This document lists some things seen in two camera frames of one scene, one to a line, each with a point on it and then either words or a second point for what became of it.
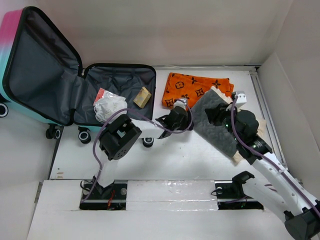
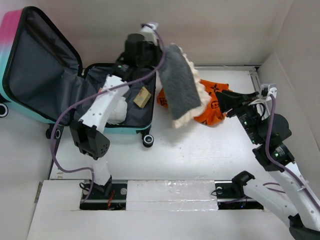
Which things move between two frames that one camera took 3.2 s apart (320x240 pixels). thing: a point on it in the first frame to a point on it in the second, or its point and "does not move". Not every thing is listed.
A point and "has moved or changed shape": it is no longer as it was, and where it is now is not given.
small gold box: (142, 97) does not move
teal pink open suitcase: (41, 76) does not move
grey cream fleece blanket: (220, 137) to (187, 95)
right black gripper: (217, 112) to (238, 101)
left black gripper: (186, 119) to (157, 52)
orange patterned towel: (190, 87) has moved or changed shape
